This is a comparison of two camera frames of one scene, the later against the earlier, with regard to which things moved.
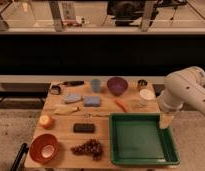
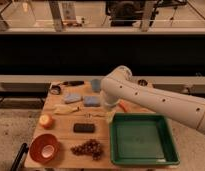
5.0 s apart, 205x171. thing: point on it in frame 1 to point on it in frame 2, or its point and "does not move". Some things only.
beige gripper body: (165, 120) to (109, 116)
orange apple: (46, 122) does not move
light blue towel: (73, 97) does not move
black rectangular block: (83, 128) does not move
